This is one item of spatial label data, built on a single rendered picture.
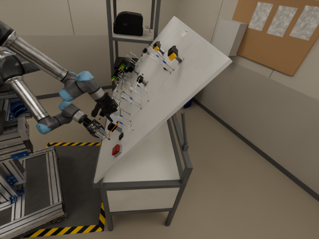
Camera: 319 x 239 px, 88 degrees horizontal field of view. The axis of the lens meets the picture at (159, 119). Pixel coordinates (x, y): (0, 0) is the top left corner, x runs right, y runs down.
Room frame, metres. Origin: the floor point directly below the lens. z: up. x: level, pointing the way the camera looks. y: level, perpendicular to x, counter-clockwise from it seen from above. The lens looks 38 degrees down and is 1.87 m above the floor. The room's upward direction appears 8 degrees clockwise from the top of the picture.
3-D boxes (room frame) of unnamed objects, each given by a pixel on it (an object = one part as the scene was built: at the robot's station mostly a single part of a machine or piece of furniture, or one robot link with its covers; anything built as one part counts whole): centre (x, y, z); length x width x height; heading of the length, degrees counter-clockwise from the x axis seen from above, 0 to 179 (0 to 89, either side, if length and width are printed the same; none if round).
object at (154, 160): (1.18, 0.14, 0.60); 1.17 x 0.58 x 0.40; 12
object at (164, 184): (1.18, 0.15, 0.40); 1.18 x 0.60 x 0.80; 12
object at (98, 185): (1.11, 0.46, 0.83); 1.18 x 0.05 x 0.06; 12
